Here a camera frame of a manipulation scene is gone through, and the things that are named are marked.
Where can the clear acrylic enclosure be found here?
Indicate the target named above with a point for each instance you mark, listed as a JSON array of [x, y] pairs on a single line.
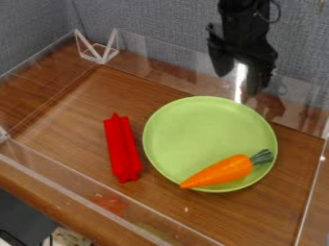
[[57, 96]]

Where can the clear acrylic corner bracket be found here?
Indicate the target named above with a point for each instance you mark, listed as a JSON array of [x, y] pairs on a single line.
[[96, 52]]

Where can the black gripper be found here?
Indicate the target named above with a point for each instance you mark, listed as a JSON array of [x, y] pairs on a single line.
[[253, 51]]

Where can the orange toy carrot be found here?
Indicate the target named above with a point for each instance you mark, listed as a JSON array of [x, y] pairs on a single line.
[[227, 170]]

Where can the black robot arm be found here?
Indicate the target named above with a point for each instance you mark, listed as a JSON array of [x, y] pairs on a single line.
[[246, 17]]

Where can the green round plate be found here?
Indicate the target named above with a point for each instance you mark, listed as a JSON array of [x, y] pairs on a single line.
[[199, 130]]

